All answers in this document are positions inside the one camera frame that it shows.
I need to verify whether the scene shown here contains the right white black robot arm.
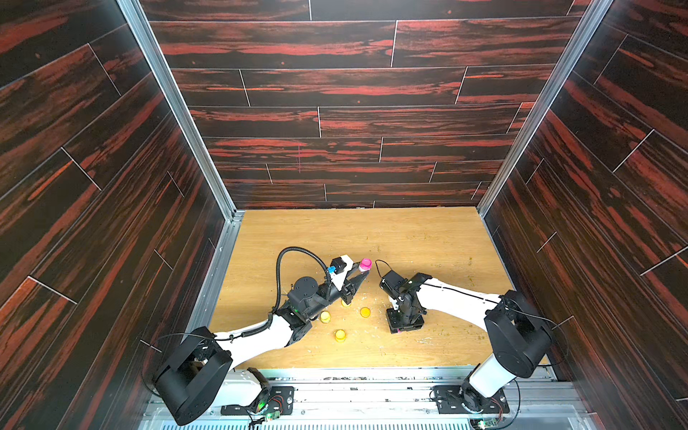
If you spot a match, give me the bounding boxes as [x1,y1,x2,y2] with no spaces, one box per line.
[380,271,555,412]

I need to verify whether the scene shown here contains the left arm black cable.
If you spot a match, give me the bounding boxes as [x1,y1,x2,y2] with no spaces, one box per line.
[271,246,331,318]

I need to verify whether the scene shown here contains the aluminium corner post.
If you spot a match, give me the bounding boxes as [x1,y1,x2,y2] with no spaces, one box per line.
[115,0,238,220]
[477,0,615,217]

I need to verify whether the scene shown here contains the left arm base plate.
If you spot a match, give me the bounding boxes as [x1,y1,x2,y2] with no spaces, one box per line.
[220,385,295,419]

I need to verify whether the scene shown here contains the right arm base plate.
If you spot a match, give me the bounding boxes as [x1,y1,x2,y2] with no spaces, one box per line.
[430,385,510,415]

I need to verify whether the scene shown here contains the magenta paint jar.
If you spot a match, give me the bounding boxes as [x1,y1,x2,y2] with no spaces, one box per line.
[358,258,373,272]

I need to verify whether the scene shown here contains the right aluminium corner post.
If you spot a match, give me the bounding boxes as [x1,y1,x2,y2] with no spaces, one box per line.
[477,0,615,217]

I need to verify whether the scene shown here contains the yellow paint jar front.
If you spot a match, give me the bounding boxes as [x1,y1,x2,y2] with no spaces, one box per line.
[334,330,347,343]

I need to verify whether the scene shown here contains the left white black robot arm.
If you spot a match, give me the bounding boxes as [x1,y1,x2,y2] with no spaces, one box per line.
[152,259,371,426]

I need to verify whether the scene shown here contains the left aluminium corner post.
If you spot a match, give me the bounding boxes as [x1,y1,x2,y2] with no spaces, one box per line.
[115,0,238,220]

